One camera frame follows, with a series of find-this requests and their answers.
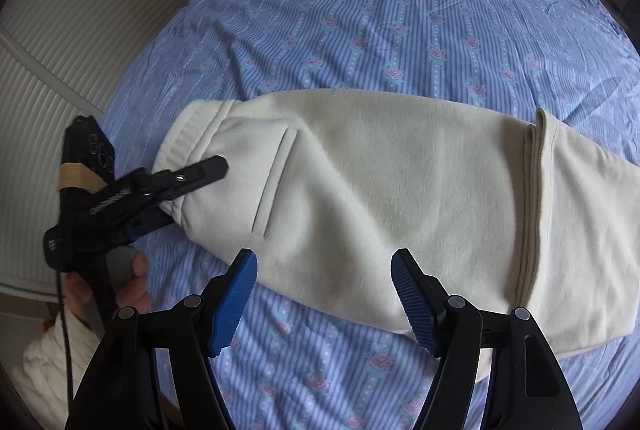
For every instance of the white ribbed wardrobe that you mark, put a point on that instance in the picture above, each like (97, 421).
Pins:
(75, 35)

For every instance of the blue floral striped bedsheet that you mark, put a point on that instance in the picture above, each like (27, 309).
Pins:
(375, 10)

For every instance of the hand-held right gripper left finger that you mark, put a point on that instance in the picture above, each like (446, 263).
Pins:
(232, 305)

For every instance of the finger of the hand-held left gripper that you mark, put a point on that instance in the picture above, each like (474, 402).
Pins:
(150, 227)
(200, 172)

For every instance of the person's left hand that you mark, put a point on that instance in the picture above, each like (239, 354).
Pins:
(135, 282)

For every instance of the cream pants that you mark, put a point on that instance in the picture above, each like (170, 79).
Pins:
(400, 185)

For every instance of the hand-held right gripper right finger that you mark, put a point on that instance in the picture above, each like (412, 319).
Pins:
(415, 305)

